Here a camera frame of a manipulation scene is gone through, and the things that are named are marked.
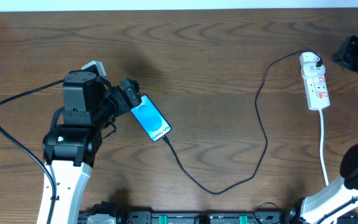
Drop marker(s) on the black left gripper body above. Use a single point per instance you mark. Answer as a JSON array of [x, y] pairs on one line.
[[130, 92]]

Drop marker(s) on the blue smartphone lit screen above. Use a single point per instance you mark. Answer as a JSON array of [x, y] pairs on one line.
[[151, 119]]

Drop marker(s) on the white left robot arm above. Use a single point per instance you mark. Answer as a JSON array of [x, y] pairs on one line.
[[91, 104]]

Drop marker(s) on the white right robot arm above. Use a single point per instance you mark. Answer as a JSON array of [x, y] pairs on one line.
[[341, 195]]

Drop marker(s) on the white USB charger adapter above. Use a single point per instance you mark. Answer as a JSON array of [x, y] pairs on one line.
[[310, 70]]

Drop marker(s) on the white power strip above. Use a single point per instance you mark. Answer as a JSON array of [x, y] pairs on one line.
[[316, 88]]

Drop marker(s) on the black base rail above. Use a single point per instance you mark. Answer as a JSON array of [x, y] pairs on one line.
[[108, 212]]

